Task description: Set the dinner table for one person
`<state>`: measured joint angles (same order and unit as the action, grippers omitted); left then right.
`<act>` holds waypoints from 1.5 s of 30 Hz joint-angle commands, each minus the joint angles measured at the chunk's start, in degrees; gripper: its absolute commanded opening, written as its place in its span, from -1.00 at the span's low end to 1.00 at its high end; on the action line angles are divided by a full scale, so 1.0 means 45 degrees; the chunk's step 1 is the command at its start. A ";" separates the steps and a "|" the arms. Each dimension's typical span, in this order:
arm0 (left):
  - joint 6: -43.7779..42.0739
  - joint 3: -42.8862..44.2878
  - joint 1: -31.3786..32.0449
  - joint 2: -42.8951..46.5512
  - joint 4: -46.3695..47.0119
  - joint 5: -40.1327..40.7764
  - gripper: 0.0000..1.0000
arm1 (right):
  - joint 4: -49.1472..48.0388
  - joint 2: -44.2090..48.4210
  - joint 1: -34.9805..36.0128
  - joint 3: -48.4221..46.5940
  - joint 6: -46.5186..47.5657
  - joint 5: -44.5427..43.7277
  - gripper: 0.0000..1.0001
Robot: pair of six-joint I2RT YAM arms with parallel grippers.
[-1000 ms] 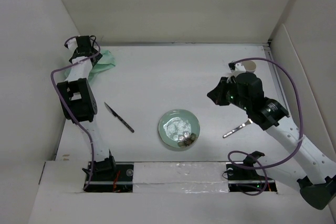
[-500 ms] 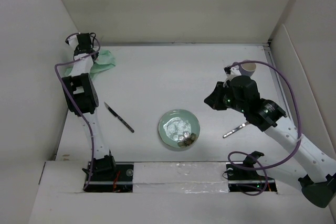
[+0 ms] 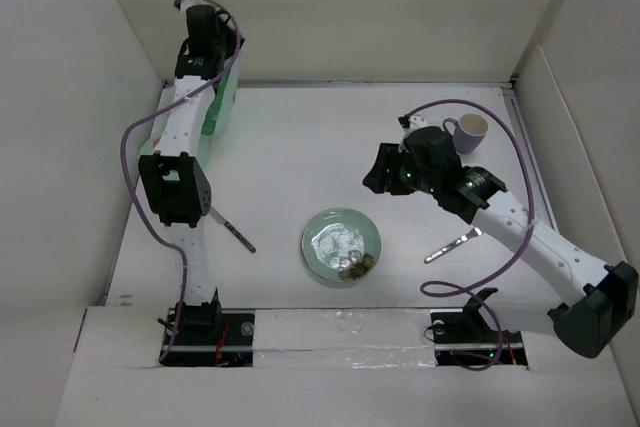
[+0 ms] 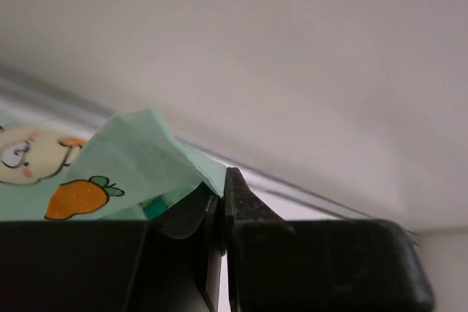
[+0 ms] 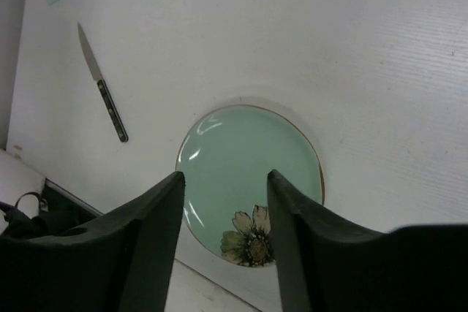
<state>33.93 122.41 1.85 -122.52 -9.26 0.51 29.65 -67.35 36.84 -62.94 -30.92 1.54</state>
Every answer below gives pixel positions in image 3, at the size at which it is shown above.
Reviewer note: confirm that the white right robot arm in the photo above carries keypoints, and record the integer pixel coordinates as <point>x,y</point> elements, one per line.
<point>597,298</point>

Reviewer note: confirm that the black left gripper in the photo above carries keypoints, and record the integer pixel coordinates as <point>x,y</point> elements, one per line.
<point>229,33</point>

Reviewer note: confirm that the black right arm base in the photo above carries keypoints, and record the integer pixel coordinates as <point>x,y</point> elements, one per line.
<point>462,337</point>

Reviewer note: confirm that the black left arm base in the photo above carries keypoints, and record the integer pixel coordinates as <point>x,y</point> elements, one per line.
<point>208,336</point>

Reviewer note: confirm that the green cartoon print cloth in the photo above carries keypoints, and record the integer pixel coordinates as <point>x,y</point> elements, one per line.
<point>204,92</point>

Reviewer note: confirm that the lilac ceramic mug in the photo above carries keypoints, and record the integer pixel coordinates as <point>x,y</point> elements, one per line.
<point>467,132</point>

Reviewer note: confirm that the pale green floral plate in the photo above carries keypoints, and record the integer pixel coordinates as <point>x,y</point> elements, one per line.
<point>341,245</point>

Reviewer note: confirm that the silver metal fork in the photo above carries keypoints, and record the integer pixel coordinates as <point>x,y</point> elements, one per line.
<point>471,234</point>

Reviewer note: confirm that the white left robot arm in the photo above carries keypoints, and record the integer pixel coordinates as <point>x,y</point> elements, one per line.
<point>173,171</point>

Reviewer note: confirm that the black handled table knife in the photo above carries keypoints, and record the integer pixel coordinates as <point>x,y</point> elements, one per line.
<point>221,220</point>

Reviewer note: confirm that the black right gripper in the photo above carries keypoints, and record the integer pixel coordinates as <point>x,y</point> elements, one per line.
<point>378,177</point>

